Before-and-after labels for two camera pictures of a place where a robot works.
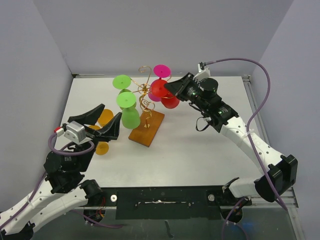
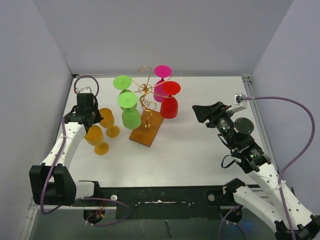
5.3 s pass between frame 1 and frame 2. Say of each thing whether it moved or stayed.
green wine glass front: stayed
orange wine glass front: stayed
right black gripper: moved
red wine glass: moved
